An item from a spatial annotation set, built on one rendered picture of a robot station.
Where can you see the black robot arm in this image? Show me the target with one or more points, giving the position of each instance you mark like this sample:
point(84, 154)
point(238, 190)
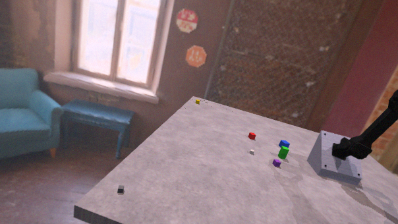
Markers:
point(360, 146)

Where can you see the blue block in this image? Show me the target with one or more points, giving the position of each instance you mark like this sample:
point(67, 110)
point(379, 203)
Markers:
point(284, 143)

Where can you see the purple block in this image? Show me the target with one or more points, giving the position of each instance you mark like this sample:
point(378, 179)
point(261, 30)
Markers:
point(276, 163)

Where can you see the red block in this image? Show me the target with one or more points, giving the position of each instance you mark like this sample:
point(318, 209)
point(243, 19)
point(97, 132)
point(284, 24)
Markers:
point(251, 135)

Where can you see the green cube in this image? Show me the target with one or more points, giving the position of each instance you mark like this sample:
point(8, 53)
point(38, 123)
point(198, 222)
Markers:
point(282, 156)
point(284, 150)

